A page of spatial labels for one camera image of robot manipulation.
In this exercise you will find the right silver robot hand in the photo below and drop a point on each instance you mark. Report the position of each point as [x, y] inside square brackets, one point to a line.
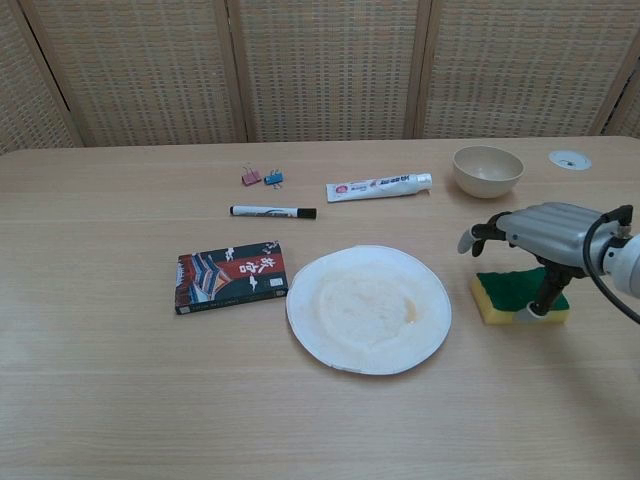
[550, 230]

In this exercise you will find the yellow green sponge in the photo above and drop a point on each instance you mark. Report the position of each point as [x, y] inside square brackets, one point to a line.
[505, 292]

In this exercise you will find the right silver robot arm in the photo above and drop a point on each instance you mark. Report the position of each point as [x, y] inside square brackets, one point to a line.
[625, 265]

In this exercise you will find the white paper plate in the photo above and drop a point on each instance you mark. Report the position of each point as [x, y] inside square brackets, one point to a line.
[369, 310]

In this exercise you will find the beige bowl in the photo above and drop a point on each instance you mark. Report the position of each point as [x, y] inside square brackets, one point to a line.
[487, 172]

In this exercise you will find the white toothpaste tube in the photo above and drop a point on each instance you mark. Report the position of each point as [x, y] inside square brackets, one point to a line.
[375, 187]

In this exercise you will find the black white marker pen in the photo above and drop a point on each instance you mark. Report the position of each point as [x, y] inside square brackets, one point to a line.
[272, 212]

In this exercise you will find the woven rattan folding screen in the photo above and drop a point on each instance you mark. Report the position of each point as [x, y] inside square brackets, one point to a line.
[320, 70]

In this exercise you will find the blue binder clip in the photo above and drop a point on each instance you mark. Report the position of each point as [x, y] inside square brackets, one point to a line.
[273, 178]

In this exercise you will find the pink binder clip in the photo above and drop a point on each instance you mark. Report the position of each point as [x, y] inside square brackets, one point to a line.
[248, 177]

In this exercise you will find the dark red box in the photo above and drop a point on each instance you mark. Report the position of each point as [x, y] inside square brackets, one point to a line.
[232, 277]

